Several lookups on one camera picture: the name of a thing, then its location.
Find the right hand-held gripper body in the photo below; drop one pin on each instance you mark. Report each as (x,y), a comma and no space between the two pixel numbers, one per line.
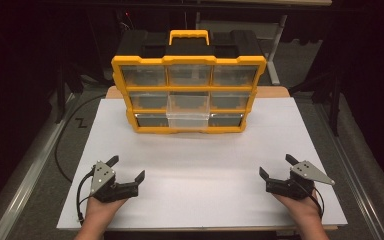
(300,181)

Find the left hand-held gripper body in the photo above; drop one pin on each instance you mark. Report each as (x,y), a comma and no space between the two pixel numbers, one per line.
(104,176)

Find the clear plastic drawer pulled out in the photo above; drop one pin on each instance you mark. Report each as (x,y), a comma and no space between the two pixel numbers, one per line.
(188,115)

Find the yellow black drawer organizer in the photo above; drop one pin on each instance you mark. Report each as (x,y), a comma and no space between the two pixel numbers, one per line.
(188,88)

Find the person's right hand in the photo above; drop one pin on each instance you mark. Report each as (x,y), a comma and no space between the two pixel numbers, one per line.
(300,206)

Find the person's left hand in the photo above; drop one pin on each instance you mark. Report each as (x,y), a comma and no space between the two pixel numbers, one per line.
(104,208)

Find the black tape floor mark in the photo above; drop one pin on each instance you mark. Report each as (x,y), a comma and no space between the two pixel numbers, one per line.
(81,122)

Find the black stand legs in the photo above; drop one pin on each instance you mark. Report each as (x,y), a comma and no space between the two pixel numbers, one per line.
(333,100)
(61,86)

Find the set of clear closed drawers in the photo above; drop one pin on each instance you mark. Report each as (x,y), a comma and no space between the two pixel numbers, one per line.
(143,76)

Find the aluminium floor rail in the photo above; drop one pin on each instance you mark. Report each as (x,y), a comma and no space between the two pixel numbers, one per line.
(30,173)
(350,173)

